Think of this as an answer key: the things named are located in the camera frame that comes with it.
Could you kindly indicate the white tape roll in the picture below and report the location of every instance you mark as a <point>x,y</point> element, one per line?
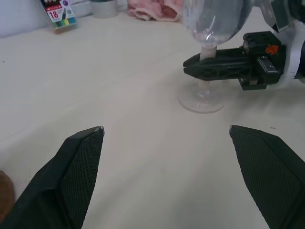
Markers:
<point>103,9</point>

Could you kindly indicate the pink fluffy cloth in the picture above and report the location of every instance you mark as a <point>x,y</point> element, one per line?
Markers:
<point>155,10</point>

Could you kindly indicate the marker pen box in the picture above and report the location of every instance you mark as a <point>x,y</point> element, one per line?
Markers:
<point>59,16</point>

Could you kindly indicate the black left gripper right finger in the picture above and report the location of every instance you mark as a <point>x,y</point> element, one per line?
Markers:
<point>274,179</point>

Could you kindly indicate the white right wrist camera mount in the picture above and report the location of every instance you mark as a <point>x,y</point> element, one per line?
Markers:
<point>291,47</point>

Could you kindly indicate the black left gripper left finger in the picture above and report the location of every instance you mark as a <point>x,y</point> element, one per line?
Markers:
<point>59,186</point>

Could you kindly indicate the clear wine glass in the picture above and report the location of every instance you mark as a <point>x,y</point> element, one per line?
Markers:
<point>214,21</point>

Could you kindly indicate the plastic bottle with red liquid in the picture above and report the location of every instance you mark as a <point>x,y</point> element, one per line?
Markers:
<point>4,190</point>

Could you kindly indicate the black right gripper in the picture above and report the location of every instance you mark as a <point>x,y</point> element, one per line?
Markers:
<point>264,59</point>

